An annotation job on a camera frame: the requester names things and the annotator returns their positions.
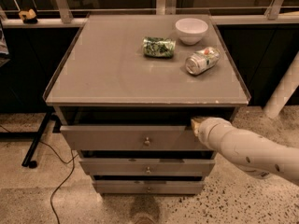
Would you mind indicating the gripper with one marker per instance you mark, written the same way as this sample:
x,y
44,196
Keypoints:
x,y
204,131

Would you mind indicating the grey top drawer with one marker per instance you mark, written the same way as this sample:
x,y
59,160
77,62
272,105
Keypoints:
x,y
131,138

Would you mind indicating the grey drawer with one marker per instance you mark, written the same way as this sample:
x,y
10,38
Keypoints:
x,y
151,187
131,138
147,167

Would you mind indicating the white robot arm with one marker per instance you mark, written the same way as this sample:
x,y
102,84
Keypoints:
x,y
252,153

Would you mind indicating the grey drawer cabinet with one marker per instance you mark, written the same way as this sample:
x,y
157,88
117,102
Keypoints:
x,y
107,80

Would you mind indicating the grey bottom drawer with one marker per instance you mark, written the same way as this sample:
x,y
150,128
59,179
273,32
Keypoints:
x,y
151,187

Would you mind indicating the grey middle drawer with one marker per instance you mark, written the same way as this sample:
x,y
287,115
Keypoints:
x,y
147,167

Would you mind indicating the silver soda can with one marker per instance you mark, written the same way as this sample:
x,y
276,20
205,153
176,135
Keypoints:
x,y
202,60

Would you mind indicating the green crushed can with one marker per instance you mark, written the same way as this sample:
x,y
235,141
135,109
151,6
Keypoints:
x,y
158,47

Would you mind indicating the white bowl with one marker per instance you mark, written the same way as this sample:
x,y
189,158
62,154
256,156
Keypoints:
x,y
191,30

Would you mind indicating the metal window railing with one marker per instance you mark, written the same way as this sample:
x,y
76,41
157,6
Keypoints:
x,y
55,13

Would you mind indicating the black metal table leg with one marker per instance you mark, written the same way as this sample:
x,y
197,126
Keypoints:
x,y
34,137

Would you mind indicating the yellow black object on ledge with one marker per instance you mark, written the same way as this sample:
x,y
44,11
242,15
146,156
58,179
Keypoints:
x,y
28,16

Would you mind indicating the white diagonal post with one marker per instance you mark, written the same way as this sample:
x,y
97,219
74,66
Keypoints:
x,y
284,91

